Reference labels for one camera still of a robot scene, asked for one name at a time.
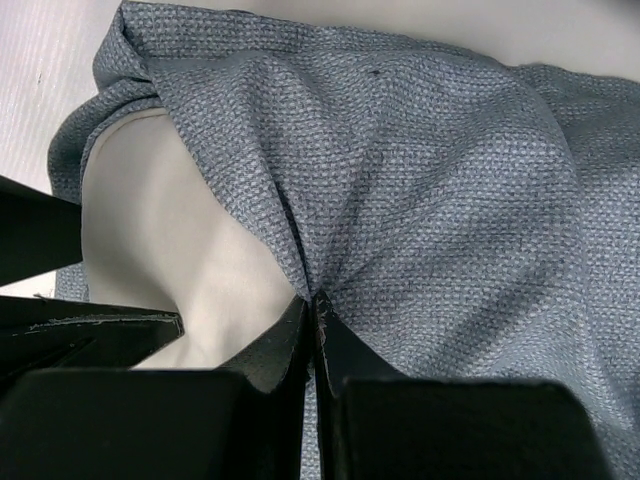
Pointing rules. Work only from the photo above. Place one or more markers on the white pillow yellow edge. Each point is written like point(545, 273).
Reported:
point(154, 236)

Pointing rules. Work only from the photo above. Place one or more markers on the blue whale-print pillowcase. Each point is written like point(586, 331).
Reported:
point(381, 148)

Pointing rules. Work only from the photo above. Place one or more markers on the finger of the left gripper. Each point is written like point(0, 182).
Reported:
point(41, 333)
point(39, 233)

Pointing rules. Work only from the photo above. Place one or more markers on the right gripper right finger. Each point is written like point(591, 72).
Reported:
point(475, 385)

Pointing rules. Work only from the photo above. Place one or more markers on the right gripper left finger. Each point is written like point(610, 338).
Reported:
point(241, 420)

